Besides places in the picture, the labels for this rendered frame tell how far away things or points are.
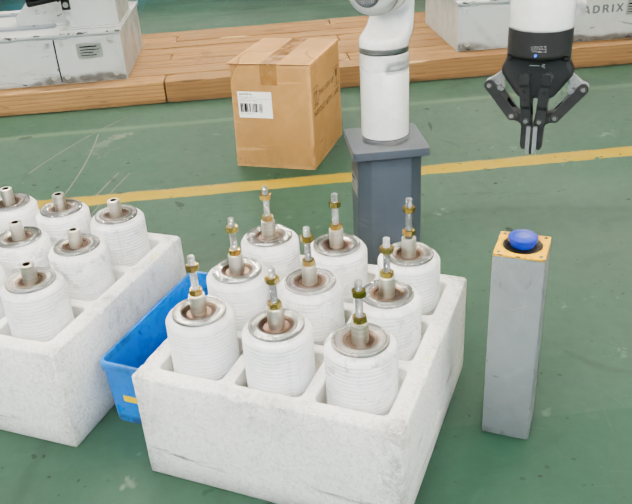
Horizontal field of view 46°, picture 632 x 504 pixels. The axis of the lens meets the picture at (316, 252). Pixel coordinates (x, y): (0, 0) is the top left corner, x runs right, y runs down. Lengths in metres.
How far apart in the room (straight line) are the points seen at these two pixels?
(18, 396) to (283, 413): 0.47
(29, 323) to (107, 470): 0.25
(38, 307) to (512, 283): 0.69
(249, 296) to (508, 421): 0.43
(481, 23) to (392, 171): 1.64
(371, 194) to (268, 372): 0.57
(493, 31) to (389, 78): 1.66
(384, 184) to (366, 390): 0.59
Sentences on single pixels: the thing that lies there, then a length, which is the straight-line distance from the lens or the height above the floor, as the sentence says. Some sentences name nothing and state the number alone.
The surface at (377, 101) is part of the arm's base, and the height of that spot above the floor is 0.39.
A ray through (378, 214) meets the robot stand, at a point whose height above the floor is 0.17.
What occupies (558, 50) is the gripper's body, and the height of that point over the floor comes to 0.59.
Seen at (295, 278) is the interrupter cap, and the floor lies 0.25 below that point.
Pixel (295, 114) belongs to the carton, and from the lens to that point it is 2.10.
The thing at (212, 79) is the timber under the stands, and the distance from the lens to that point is 2.86.
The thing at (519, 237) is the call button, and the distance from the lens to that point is 1.06.
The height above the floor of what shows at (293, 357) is 0.23.
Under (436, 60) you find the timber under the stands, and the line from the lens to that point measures 2.94.
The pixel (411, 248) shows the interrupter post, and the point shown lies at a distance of 1.15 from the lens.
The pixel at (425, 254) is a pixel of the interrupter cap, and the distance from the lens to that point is 1.16.
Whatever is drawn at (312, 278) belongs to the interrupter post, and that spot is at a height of 0.26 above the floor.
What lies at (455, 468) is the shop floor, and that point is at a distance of 1.16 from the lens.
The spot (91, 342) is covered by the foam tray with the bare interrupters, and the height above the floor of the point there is 0.14.
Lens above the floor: 0.81
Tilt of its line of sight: 28 degrees down
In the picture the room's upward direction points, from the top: 4 degrees counter-clockwise
